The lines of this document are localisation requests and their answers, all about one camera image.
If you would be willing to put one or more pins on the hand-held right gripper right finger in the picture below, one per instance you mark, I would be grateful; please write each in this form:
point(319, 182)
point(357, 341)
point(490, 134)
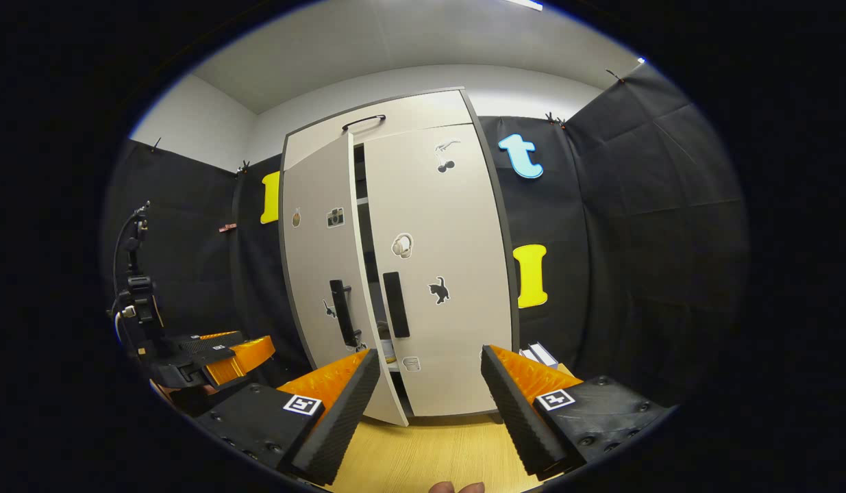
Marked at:
point(515, 411)

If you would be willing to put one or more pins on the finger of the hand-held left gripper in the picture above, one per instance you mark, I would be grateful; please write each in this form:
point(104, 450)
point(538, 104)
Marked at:
point(190, 366)
point(200, 340)

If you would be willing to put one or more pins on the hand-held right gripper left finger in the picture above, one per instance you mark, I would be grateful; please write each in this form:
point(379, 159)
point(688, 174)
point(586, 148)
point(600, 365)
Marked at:
point(340, 414)

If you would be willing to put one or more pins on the white shoe cabinet door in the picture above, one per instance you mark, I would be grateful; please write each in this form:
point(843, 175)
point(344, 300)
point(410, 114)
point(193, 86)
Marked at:
point(320, 274)
point(450, 329)

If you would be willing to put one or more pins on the white shoe cabinet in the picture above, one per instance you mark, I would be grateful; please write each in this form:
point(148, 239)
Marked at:
point(494, 239)

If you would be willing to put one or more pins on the white cabinet drawer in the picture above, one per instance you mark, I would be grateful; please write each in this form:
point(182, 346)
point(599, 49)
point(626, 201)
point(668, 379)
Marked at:
point(416, 113)

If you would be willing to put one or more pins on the black backdrop cloth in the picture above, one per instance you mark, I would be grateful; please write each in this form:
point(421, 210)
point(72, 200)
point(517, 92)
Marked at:
point(655, 239)

